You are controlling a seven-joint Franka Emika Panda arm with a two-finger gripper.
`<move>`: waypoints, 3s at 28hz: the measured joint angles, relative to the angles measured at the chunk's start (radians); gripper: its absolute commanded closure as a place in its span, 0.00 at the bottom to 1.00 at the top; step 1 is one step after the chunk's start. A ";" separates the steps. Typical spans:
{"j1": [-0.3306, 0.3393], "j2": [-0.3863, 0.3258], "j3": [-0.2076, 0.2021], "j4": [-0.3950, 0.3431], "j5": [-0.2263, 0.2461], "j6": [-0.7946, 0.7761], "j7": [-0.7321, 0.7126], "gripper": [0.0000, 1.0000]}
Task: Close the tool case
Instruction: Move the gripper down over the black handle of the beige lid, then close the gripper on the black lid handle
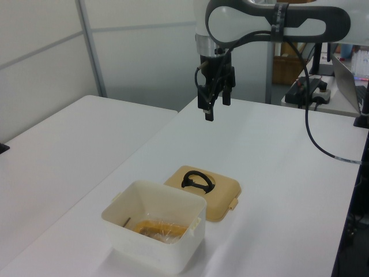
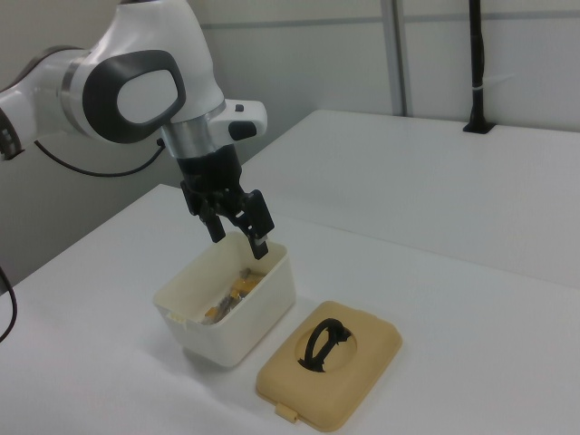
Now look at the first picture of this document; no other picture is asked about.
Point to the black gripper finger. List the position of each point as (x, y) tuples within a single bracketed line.
[(226, 96), (208, 111)]

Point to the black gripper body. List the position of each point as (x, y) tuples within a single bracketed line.
[(214, 72)]

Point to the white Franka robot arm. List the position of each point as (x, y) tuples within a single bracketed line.
[(227, 17)]

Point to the plastic-wrapped yellow tool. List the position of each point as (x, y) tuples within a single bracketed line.
[(161, 231)]

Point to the white plastic tool case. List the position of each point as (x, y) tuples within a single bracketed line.
[(150, 254)]

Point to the black power strip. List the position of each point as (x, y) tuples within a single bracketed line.
[(299, 91)]

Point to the grey emergency stop button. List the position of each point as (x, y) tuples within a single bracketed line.
[(322, 93)]

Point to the silver laptop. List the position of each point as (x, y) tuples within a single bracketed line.
[(347, 83)]

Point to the small dark hex key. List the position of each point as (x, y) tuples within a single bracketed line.
[(127, 222)]

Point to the grey partition post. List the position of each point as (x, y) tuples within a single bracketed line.
[(92, 49)]

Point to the black mounting post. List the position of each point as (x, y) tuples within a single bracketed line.
[(364, 112)]

